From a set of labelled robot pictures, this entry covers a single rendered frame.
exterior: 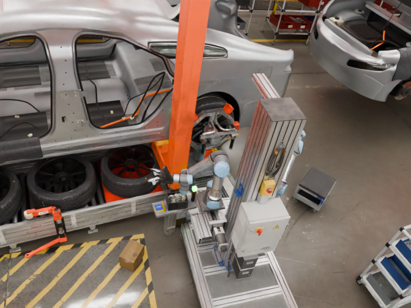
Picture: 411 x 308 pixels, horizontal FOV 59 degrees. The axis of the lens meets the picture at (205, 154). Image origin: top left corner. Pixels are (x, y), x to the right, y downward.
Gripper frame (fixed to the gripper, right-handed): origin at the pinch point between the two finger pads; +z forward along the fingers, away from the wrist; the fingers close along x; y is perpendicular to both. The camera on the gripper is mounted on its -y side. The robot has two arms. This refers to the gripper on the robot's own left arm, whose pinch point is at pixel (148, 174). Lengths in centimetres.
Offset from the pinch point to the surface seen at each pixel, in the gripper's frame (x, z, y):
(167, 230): 42, -21, 110
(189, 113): 46, -30, -32
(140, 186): 66, 11, 71
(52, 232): 26, 93, 104
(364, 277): -5, -224, 111
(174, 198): 41, -24, 62
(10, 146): 51, 128, 21
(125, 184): 62, 27, 66
